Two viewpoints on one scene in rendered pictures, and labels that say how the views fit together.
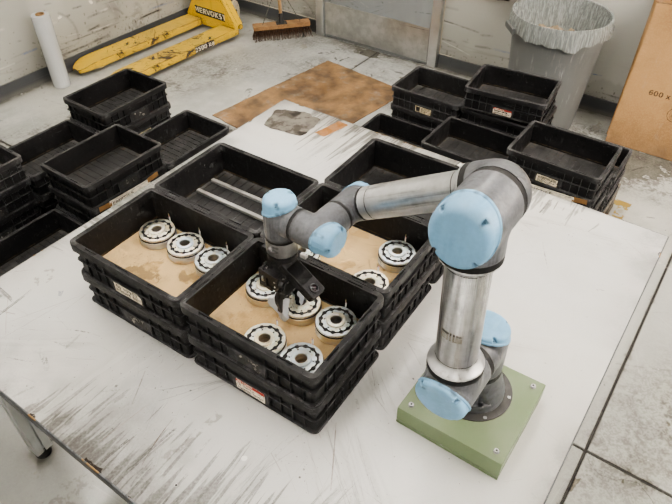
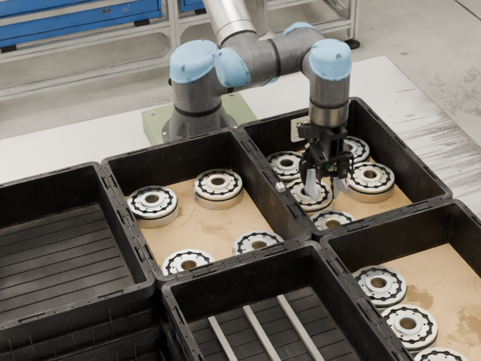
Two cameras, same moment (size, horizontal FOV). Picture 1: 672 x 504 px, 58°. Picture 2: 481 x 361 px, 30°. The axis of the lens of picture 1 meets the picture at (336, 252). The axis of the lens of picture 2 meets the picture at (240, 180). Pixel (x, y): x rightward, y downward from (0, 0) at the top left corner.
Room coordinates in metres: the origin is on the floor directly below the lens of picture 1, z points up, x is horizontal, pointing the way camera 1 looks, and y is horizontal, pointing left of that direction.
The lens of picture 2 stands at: (2.32, 0.81, 2.00)
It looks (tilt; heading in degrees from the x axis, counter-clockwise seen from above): 37 degrees down; 215
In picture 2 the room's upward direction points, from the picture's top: 2 degrees counter-clockwise
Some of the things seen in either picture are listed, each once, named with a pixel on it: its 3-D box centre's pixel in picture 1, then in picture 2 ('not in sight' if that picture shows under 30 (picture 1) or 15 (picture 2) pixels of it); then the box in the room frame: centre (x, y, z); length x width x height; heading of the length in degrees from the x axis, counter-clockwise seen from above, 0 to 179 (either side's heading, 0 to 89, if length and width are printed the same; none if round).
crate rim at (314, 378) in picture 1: (282, 303); (338, 163); (1.01, 0.13, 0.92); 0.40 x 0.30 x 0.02; 56
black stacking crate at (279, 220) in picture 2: (350, 249); (202, 220); (1.26, -0.04, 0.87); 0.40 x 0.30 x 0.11; 56
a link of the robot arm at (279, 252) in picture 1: (281, 243); (330, 109); (1.05, 0.12, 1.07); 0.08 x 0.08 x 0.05
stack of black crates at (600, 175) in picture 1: (552, 191); not in sight; (2.21, -0.96, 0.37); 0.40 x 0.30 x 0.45; 55
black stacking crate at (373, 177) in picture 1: (403, 195); (52, 262); (1.50, -0.21, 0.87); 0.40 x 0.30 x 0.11; 56
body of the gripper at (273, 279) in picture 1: (281, 267); (328, 145); (1.05, 0.13, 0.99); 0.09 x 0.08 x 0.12; 51
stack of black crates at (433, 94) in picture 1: (434, 114); not in sight; (2.99, -0.54, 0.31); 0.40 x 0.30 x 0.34; 55
